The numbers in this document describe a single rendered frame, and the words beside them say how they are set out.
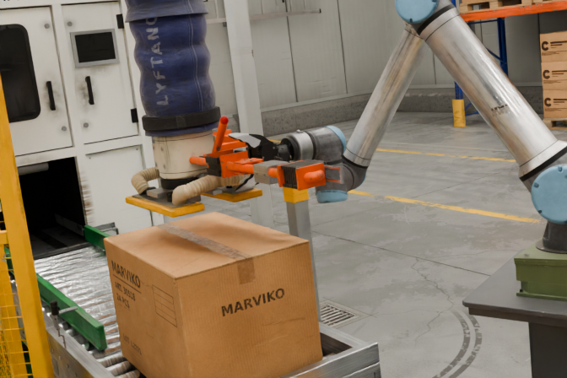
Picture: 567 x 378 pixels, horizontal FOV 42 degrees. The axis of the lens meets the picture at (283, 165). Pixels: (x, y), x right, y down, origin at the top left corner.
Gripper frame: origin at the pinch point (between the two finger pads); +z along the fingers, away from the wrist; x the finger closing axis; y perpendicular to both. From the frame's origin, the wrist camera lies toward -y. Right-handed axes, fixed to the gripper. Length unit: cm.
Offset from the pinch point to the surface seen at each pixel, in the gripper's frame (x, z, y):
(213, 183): -5.8, 2.0, 8.4
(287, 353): -54, -7, -5
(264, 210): -85, -167, 269
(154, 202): -10.8, 12.9, 25.2
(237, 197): -11.5, -6.1, 10.8
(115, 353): -67, 18, 66
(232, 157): 1.9, 0.6, -1.4
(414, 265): -119, -216, 172
